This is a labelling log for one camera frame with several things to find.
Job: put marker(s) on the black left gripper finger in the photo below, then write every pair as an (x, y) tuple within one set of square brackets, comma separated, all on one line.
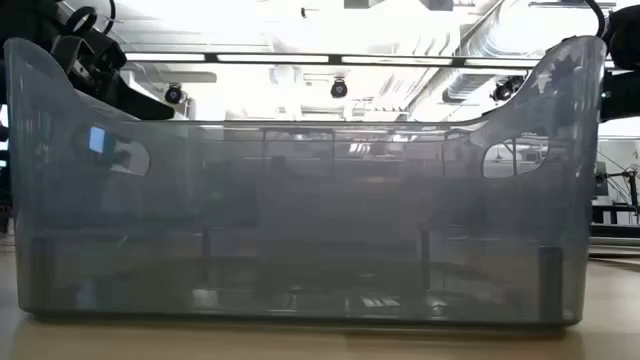
[(147, 107)]

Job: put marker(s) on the smoky transparent plastic bin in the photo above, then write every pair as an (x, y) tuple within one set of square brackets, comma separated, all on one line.
[(300, 225)]

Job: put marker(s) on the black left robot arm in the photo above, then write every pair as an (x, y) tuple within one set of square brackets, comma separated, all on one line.
[(30, 20)]

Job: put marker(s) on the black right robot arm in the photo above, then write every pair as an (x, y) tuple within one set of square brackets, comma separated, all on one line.
[(627, 40)]

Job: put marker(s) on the black computer monitor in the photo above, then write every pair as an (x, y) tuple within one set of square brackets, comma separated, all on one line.
[(601, 182)]

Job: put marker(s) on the overhead light bar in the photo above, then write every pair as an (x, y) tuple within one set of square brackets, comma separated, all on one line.
[(270, 58)]

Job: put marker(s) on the black ceiling camera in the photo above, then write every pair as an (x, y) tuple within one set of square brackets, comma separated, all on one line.
[(339, 89), (173, 94), (505, 90)]

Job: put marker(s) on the black table frame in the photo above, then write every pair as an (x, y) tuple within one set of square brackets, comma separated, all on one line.
[(615, 231)]

